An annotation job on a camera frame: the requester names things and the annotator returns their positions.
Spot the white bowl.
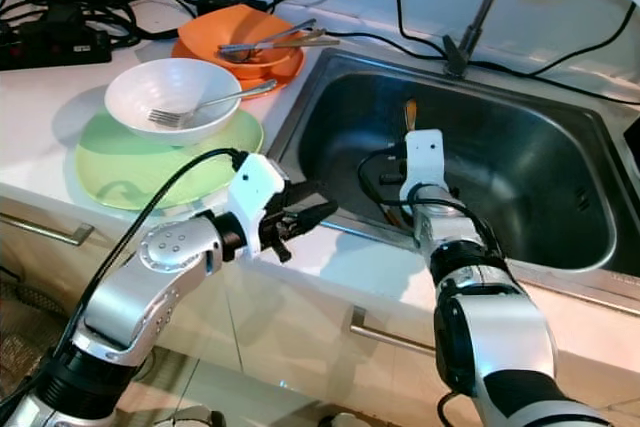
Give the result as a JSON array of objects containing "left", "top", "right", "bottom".
[{"left": 104, "top": 58, "right": 243, "bottom": 147}]

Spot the white kitchen cabinet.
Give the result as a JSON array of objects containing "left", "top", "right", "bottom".
[{"left": 0, "top": 197, "right": 640, "bottom": 427}]

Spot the brown wooden chopstick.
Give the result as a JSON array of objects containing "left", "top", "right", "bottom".
[
  {"left": 376, "top": 200, "right": 403, "bottom": 230},
  {"left": 403, "top": 98, "right": 419, "bottom": 134}
]

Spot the stainless steel sink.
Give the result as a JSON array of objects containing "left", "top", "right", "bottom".
[{"left": 265, "top": 47, "right": 619, "bottom": 274}]

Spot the silver metal fork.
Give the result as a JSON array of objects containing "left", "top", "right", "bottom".
[{"left": 147, "top": 80, "right": 278, "bottom": 131}]

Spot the light green plate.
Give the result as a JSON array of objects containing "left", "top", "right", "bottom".
[{"left": 74, "top": 107, "right": 265, "bottom": 213}]

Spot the silver metal cutlery piece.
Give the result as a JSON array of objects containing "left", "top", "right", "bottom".
[
  {"left": 218, "top": 35, "right": 343, "bottom": 60},
  {"left": 245, "top": 18, "right": 318, "bottom": 50}
]

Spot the grey robot right foot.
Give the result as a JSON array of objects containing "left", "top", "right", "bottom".
[{"left": 318, "top": 410, "right": 373, "bottom": 427}]

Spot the grey robot foot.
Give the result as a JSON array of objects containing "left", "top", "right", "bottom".
[
  {"left": 155, "top": 405, "right": 213, "bottom": 427},
  {"left": 318, "top": 410, "right": 373, "bottom": 427}
]

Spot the grey robot left foot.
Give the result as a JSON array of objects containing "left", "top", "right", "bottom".
[{"left": 155, "top": 405, "right": 213, "bottom": 427}]

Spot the grey metal pole with base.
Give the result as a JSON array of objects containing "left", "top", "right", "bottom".
[{"left": 443, "top": 0, "right": 526, "bottom": 78}]

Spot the orange bowl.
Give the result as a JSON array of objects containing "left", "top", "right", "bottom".
[{"left": 178, "top": 4, "right": 301, "bottom": 74}]

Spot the small black box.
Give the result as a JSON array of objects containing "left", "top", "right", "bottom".
[{"left": 196, "top": 0, "right": 266, "bottom": 16}]

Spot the black power strip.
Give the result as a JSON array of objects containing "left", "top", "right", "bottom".
[{"left": 0, "top": 25, "right": 113, "bottom": 72}]

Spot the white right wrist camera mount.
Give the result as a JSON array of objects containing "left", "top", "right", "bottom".
[{"left": 400, "top": 128, "right": 449, "bottom": 204}]

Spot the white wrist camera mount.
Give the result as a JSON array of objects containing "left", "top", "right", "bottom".
[
  {"left": 224, "top": 153, "right": 288, "bottom": 254},
  {"left": 400, "top": 128, "right": 449, "bottom": 204}
]

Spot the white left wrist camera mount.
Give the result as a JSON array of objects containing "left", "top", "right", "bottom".
[{"left": 224, "top": 153, "right": 288, "bottom": 254}]

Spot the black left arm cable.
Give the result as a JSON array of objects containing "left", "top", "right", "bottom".
[{"left": 0, "top": 147, "right": 246, "bottom": 418}]

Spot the silver drawer handle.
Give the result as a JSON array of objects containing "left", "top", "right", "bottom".
[
  {"left": 348, "top": 306, "right": 439, "bottom": 358},
  {"left": 0, "top": 212, "right": 91, "bottom": 248}
]

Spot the electric fan with wire guard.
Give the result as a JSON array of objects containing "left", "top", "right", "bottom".
[{"left": 0, "top": 267, "right": 61, "bottom": 418}]

